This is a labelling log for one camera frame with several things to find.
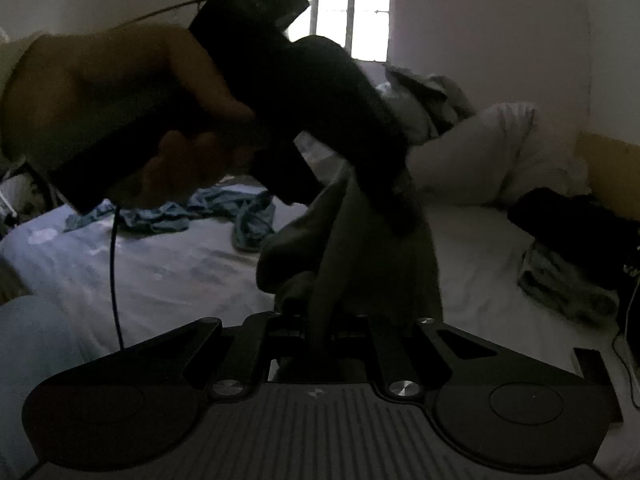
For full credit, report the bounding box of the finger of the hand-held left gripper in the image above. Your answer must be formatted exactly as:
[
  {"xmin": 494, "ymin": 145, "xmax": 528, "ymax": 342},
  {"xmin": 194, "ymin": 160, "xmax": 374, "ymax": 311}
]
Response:
[{"xmin": 300, "ymin": 35, "xmax": 428, "ymax": 237}]

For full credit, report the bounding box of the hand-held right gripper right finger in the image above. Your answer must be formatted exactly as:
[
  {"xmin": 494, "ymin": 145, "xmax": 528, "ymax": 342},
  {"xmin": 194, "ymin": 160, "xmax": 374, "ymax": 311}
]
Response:
[{"xmin": 330, "ymin": 312, "xmax": 583, "ymax": 403}]

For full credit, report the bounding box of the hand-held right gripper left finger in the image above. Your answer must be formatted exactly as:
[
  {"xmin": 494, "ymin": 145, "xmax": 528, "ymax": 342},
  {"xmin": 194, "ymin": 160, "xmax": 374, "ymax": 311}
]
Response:
[{"xmin": 120, "ymin": 310, "xmax": 316, "ymax": 401}]

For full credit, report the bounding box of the olive green garment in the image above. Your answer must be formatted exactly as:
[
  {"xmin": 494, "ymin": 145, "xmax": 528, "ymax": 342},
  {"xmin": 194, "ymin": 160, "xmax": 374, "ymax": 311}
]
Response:
[{"xmin": 255, "ymin": 165, "xmax": 446, "ymax": 343}]

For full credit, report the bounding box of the person's left hand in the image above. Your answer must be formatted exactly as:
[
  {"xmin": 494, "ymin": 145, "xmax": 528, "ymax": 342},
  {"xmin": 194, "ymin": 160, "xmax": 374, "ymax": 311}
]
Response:
[{"xmin": 0, "ymin": 25, "xmax": 257, "ymax": 211}]

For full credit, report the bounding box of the grey crumpled cloth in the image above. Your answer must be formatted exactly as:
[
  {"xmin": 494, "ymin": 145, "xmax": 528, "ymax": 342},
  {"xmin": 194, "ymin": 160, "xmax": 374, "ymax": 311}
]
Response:
[{"xmin": 375, "ymin": 65, "xmax": 476, "ymax": 143}]

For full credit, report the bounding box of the light bed sheet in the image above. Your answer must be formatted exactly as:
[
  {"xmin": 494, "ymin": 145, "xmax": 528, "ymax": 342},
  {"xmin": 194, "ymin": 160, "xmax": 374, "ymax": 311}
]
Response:
[{"xmin": 0, "ymin": 180, "xmax": 640, "ymax": 480}]

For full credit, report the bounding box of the white duvet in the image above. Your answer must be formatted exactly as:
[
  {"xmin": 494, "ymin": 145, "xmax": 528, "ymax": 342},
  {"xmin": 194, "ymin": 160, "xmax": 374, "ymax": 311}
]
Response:
[{"xmin": 407, "ymin": 102, "xmax": 593, "ymax": 208}]

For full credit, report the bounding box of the barred window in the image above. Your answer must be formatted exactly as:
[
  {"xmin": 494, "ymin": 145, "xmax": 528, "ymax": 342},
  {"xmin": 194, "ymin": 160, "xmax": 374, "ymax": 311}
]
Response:
[{"xmin": 237, "ymin": 0, "xmax": 396, "ymax": 63}]

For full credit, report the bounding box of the blue garment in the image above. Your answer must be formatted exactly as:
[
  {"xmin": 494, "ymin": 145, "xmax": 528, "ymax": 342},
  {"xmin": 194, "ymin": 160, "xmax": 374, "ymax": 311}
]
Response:
[{"xmin": 65, "ymin": 185, "xmax": 278, "ymax": 253}]

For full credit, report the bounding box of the grey garment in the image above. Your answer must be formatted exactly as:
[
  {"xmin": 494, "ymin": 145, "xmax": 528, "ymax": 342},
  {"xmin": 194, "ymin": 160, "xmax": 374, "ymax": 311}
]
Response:
[{"xmin": 517, "ymin": 242, "xmax": 621, "ymax": 326}]

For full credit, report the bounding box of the black garment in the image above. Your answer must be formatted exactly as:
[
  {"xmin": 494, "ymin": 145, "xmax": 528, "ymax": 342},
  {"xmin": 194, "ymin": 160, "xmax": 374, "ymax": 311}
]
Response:
[{"xmin": 507, "ymin": 187, "xmax": 640, "ymax": 291}]

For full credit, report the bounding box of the yellow wooden headboard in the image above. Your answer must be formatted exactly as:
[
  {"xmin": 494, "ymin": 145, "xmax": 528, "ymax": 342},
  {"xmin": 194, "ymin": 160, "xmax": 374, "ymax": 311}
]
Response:
[{"xmin": 575, "ymin": 132, "xmax": 640, "ymax": 202}]

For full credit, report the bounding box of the black cable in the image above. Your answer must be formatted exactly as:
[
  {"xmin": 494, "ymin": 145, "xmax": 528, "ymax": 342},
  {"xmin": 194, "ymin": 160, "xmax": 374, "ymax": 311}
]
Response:
[{"xmin": 612, "ymin": 290, "xmax": 640, "ymax": 376}]

